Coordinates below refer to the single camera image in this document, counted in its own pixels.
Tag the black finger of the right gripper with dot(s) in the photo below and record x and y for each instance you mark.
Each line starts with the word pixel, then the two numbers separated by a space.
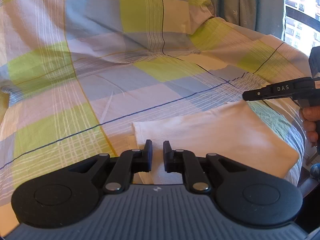
pixel 287 89

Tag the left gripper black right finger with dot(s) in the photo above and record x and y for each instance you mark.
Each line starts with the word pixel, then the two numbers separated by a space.
pixel 187 164

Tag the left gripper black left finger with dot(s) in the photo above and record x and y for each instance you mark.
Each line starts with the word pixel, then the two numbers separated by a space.
pixel 122 169

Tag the white garment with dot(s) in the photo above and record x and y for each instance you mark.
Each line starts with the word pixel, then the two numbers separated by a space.
pixel 250 133

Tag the person's right hand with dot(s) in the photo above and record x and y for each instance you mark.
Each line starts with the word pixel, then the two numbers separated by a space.
pixel 309 117

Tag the grey-green curtain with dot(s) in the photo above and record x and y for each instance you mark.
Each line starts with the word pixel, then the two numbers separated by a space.
pixel 264 16

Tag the plaid bed sheet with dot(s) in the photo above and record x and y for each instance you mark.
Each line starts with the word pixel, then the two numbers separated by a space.
pixel 98 89

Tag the plaid pillow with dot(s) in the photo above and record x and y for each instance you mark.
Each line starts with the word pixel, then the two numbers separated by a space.
pixel 115 30

